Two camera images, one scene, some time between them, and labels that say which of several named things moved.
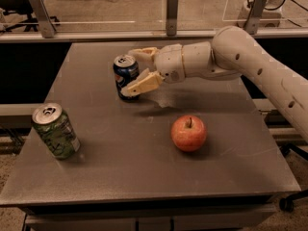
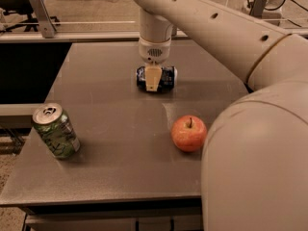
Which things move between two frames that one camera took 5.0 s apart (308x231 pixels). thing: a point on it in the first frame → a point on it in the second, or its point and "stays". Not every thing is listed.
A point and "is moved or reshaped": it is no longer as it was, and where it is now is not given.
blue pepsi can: [125, 68] is moved or reshaped
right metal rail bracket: [254, 15] stays
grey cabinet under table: [229, 214] stays
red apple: [189, 133] stays
